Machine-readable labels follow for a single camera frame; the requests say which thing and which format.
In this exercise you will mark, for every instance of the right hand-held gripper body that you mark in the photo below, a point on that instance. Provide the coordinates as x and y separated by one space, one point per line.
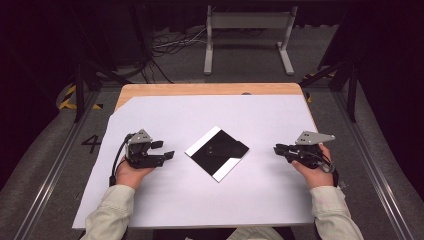
310 153

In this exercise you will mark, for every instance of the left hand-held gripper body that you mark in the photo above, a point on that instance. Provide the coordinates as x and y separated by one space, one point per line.
140 156

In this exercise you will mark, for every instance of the person's left hand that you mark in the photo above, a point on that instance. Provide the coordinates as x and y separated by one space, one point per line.
130 176

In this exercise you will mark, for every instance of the person's right hand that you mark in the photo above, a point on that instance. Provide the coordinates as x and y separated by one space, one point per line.
318 176

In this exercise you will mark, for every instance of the white paper sheet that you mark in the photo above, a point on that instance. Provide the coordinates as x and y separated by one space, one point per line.
183 200

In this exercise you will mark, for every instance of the yellow and black floor tape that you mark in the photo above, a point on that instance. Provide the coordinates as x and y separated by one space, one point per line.
68 96
310 98

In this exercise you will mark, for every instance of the wooden table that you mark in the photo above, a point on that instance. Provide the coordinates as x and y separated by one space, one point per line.
200 89

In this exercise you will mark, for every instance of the black tripod stand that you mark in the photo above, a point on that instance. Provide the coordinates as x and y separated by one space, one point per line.
351 90
80 86

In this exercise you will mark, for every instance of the grey metal stand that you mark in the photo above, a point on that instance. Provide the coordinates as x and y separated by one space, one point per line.
248 20

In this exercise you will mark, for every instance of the aluminium floor rail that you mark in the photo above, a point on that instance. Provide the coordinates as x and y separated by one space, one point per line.
376 180
50 180

